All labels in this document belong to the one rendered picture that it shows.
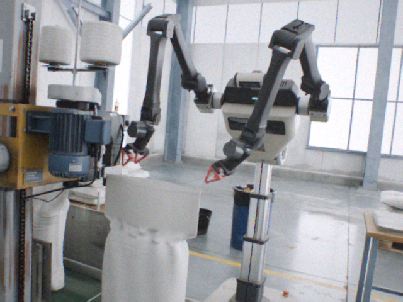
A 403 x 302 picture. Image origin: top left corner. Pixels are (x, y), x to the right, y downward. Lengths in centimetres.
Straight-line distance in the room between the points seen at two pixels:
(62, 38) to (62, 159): 57
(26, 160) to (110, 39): 56
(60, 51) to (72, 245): 127
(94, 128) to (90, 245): 113
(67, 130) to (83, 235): 111
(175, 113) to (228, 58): 220
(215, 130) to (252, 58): 230
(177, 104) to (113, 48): 888
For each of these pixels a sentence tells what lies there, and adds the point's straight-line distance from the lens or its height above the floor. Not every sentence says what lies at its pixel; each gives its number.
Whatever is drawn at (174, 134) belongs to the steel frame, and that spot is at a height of 85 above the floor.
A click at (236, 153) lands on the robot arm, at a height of 122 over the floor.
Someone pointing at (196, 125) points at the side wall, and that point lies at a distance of 1021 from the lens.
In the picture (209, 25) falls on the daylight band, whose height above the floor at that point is 413.
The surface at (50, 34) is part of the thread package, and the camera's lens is 161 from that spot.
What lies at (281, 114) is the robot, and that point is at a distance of 167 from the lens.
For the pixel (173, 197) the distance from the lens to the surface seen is 144.
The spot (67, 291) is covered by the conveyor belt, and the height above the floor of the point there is 38.
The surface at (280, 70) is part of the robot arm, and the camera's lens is 123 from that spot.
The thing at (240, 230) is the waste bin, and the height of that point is 22.
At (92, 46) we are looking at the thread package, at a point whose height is 158.
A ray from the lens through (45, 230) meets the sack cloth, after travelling 192.
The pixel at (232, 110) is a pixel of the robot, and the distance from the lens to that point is 175.
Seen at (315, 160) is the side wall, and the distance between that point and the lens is 934.
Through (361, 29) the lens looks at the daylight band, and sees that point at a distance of 966.
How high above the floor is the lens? 133
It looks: 5 degrees down
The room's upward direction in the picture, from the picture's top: 5 degrees clockwise
